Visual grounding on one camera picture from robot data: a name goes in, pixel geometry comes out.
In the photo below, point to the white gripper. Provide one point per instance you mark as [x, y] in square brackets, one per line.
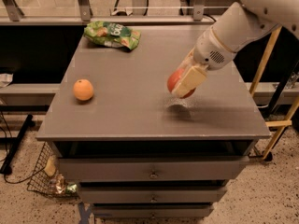
[212, 51]

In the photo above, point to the red apple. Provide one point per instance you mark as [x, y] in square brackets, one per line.
[173, 80]

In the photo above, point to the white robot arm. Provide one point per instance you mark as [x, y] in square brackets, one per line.
[243, 22]

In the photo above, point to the green chip bag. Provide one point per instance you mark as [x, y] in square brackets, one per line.
[112, 35]

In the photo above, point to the grey drawer cabinet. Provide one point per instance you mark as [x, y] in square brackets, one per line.
[133, 115]

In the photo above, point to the top grey drawer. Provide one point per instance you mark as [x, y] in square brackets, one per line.
[146, 170]

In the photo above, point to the grey drawer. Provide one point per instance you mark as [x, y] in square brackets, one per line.
[191, 194]
[146, 170]
[152, 211]

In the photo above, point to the orange fruit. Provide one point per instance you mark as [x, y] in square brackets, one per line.
[83, 89]

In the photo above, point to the middle grey drawer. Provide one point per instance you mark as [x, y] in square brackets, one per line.
[191, 194]

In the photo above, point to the bottom grey drawer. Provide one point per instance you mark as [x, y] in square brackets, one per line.
[152, 211]

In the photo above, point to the yellow sponge in basket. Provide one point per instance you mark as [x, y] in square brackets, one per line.
[50, 167]

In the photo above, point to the shiny snack wrapper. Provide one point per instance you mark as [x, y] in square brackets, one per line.
[59, 186]

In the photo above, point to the black stand leg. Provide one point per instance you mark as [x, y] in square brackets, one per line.
[15, 143]

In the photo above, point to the wire basket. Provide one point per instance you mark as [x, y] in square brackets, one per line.
[39, 181]

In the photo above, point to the metal window rail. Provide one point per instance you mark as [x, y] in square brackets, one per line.
[81, 12]

